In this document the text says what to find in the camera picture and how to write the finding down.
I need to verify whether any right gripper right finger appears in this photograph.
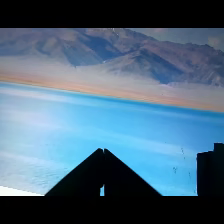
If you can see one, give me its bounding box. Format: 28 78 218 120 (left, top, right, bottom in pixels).
103 148 163 197

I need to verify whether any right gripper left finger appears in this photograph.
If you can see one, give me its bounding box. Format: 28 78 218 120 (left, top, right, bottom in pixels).
44 147 105 197

